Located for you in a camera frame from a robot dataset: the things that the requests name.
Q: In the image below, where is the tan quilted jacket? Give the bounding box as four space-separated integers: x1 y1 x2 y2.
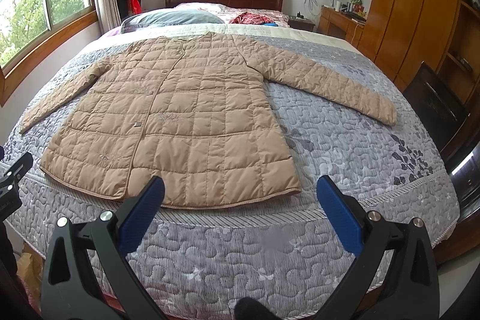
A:
19 32 397 210

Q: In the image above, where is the wooden wardrobe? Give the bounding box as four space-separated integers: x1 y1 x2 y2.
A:
357 0 479 104

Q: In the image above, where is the grey patterned quilt bedspread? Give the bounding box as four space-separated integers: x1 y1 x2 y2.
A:
4 24 460 319

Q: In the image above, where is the wooden desk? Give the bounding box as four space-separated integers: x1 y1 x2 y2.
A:
318 7 365 48

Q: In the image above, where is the red patterned cloth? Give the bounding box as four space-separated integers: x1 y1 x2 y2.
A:
229 11 277 26

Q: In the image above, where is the black nightstand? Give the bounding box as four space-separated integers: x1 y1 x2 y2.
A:
288 16 315 32

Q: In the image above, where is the grey blue pillow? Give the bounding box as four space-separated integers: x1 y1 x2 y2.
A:
120 9 224 33

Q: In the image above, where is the black chair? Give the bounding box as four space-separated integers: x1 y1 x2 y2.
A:
403 62 470 152

